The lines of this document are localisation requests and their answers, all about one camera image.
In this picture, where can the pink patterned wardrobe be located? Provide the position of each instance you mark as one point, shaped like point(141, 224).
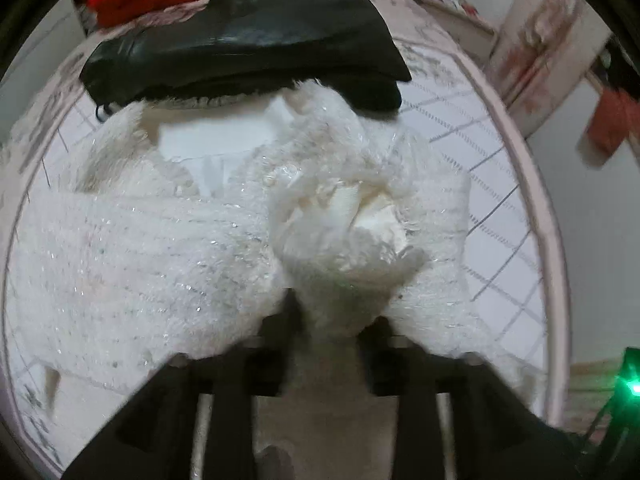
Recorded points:
point(545, 35)

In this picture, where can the pale wooden shelf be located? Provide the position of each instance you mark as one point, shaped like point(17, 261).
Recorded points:
point(465, 30)

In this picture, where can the black leather jacket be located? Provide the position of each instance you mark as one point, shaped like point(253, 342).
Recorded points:
point(250, 25)

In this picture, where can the floral printed bedspread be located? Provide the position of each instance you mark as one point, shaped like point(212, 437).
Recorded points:
point(475, 160)

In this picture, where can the red hanging cloth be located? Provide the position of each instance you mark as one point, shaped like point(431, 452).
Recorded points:
point(610, 120)

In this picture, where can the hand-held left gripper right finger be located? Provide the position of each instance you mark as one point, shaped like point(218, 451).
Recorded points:
point(380, 345)

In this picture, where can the white fuzzy sweater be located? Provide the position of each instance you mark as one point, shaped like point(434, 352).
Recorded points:
point(150, 250)

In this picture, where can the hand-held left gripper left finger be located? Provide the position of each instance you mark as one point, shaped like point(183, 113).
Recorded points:
point(279, 332)

